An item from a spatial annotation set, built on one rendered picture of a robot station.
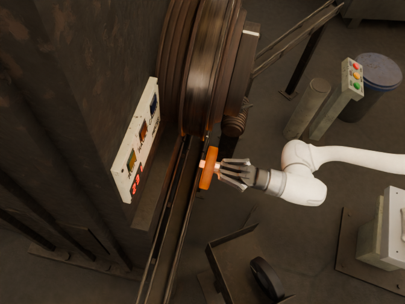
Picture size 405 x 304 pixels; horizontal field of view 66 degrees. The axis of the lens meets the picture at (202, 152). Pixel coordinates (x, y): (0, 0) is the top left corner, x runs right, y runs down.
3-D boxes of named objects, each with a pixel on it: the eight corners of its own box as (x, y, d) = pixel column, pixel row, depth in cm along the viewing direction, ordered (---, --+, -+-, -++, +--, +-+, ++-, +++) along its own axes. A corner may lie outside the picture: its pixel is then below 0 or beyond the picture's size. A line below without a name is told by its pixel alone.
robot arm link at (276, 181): (278, 178, 115) (262, 174, 114) (287, 167, 107) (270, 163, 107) (275, 200, 110) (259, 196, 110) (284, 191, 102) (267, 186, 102)
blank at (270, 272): (276, 310, 107) (284, 304, 108) (278, 289, 97) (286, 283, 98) (249, 274, 118) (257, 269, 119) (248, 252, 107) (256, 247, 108)
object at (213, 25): (179, 162, 104) (184, 55, 63) (208, 64, 127) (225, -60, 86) (198, 167, 103) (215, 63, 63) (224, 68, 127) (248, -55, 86)
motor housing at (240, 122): (210, 169, 202) (221, 121, 156) (216, 141, 213) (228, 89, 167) (229, 173, 202) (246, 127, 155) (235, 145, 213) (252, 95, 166)
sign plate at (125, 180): (122, 202, 77) (109, 170, 61) (153, 119, 90) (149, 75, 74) (131, 204, 77) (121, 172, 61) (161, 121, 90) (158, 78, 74)
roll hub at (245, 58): (218, 131, 100) (233, 67, 75) (233, 69, 114) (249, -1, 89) (235, 135, 100) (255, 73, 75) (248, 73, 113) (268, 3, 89)
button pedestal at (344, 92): (301, 146, 217) (343, 86, 163) (303, 119, 229) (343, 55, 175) (323, 151, 216) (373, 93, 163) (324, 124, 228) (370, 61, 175)
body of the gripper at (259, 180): (261, 195, 109) (235, 188, 109) (263, 174, 114) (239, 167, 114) (267, 187, 103) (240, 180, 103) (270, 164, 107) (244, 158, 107)
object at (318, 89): (281, 139, 218) (310, 90, 173) (283, 125, 224) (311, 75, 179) (298, 143, 218) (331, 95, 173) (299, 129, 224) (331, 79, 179)
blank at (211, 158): (199, 181, 119) (208, 183, 119) (197, 193, 103) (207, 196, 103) (210, 142, 116) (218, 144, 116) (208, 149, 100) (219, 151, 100)
